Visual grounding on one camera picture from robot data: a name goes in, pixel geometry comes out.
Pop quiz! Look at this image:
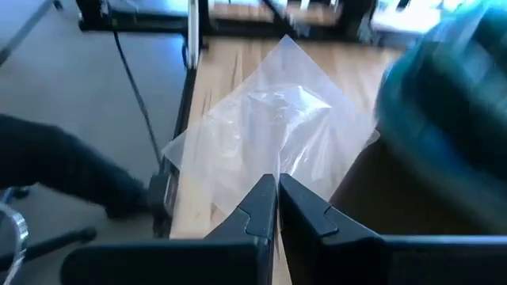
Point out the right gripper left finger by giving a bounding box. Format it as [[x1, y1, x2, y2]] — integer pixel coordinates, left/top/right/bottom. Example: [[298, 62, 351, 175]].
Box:
[[204, 173, 277, 285]]

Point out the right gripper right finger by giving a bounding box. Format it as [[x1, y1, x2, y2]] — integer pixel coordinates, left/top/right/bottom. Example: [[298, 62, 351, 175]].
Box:
[[279, 173, 384, 285]]

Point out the clear plastic film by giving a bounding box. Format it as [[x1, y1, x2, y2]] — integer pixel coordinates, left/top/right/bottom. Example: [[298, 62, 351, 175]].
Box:
[[161, 34, 380, 222]]

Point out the dark grey trash bin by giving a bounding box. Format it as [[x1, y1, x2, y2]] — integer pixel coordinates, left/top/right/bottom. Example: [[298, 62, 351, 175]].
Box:
[[329, 138, 507, 238]]

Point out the teal plastic trash bag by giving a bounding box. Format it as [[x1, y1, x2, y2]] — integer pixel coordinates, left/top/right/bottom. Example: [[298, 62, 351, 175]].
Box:
[[374, 0, 507, 234]]

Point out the black hanging cable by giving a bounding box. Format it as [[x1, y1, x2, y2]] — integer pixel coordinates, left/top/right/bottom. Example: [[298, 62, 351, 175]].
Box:
[[112, 30, 164, 167]]

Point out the black stool with foot ring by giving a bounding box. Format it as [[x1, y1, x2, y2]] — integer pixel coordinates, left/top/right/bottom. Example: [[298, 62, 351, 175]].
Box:
[[0, 113, 150, 285]]

